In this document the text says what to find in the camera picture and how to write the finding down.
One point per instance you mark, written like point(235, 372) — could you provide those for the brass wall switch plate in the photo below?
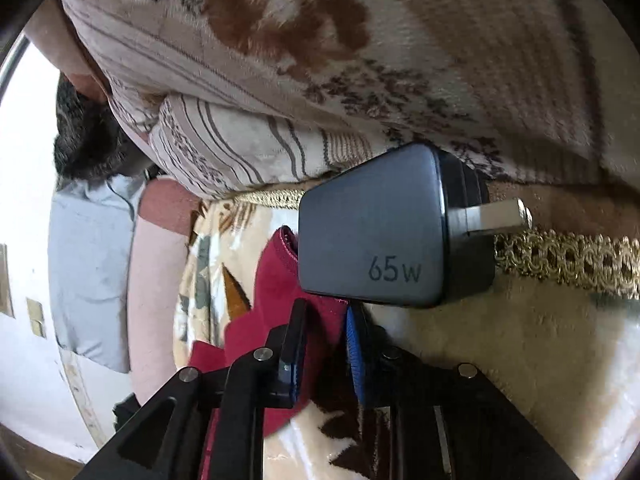
point(5, 285)
point(36, 317)

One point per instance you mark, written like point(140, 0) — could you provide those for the white headboard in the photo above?
point(82, 400)

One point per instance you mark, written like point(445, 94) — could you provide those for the floral striped blanket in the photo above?
point(400, 50)

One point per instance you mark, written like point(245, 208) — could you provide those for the pink pillow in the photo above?
point(60, 45)

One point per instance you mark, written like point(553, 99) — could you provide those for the black power adapter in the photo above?
point(370, 220)

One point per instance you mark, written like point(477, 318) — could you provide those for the black object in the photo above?
point(125, 412)

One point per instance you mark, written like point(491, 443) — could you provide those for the dark red garment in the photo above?
point(265, 285)

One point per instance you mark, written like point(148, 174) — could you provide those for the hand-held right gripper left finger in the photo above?
point(296, 370)

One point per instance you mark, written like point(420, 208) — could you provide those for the beige leaf printed blanket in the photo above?
point(550, 340)

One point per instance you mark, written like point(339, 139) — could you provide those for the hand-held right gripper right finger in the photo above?
point(357, 360)

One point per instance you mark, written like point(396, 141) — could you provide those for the light blue pillow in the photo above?
point(90, 270)

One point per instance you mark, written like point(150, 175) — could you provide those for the dark fuzzy cloth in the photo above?
point(90, 140)

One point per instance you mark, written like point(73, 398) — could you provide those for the pink quilted bed sheet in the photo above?
point(155, 285)

